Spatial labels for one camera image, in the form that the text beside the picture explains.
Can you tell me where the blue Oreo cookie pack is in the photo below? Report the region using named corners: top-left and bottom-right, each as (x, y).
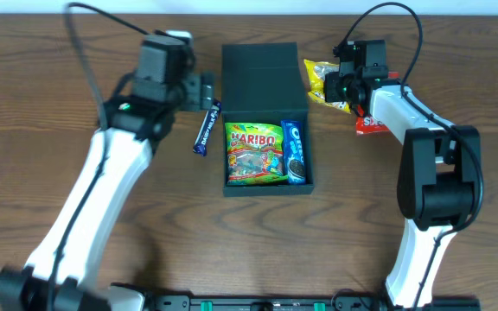
top-left (281, 120), bottom-right (306, 185)

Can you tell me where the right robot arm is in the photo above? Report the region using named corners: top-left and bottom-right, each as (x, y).
top-left (324, 40), bottom-right (483, 310)

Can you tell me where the dark green open box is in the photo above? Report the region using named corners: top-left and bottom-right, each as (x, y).
top-left (221, 42), bottom-right (315, 197)

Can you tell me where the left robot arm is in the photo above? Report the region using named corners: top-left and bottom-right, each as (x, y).
top-left (0, 30), bottom-right (214, 310)

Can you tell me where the red Hacks candy bag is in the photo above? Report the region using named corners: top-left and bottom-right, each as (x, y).
top-left (349, 71), bottom-right (399, 135)

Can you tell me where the green Haribo gummy bag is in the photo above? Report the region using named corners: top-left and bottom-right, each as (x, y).
top-left (225, 123), bottom-right (287, 186)

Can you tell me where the black mounting rail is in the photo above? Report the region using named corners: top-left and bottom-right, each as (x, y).
top-left (110, 282), bottom-right (482, 311)

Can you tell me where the yellow Hacks candy bag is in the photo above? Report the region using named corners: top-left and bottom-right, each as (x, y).
top-left (303, 59), bottom-right (351, 114)

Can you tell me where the purple Dairy Milk bar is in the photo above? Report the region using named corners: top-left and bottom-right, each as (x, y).
top-left (193, 99), bottom-right (221, 156)

